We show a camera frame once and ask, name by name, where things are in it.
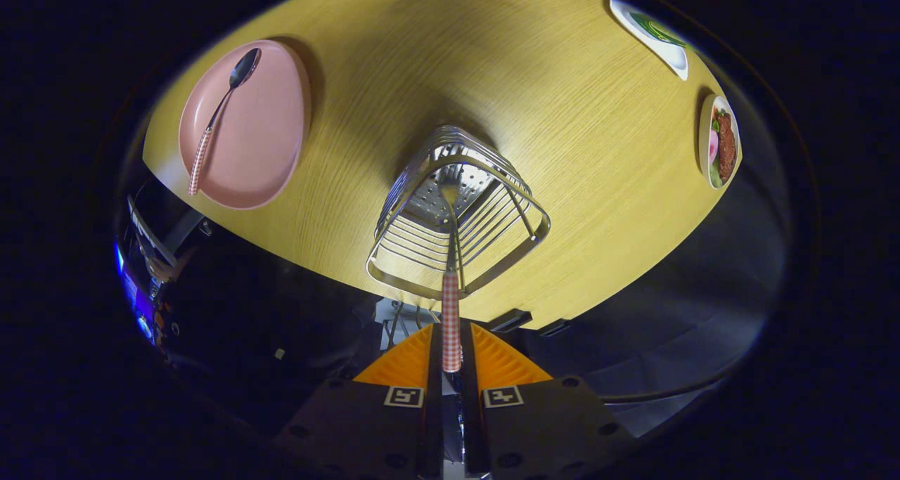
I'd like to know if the plate of food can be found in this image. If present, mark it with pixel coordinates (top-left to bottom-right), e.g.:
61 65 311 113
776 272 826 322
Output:
698 93 740 190

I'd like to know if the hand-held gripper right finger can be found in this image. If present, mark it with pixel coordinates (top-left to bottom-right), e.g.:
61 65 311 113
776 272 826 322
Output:
461 322 637 480

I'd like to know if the pink plate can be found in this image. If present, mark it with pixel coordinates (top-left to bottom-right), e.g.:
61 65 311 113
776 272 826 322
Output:
178 40 311 210

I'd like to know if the dark cable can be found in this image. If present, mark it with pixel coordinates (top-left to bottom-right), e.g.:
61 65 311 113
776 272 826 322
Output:
605 375 732 405

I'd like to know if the spoon with checked handle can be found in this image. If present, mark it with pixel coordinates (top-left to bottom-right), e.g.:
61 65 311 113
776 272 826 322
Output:
187 47 262 197

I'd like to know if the green label drink bottle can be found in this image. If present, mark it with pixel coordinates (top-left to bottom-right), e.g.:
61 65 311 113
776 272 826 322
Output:
628 11 688 48

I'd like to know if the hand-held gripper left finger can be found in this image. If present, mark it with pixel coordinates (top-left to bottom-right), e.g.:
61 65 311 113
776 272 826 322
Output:
274 323 445 480

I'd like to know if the metal stand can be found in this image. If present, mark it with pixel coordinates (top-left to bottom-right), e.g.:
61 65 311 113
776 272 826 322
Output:
127 195 205 270

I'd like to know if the metal wire basket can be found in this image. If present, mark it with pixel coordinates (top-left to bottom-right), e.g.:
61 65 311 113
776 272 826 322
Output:
366 125 551 300

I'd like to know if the white coaster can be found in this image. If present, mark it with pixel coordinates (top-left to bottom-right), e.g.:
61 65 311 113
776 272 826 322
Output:
609 0 690 82

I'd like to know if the lit screen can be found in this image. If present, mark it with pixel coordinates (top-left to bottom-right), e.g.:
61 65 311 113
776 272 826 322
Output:
115 241 155 344

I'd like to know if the white box with cables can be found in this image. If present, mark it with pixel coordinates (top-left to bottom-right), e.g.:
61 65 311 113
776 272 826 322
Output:
376 299 423 351

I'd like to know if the fork with checked handle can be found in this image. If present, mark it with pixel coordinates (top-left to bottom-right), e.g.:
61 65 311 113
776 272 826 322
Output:
437 171 463 374

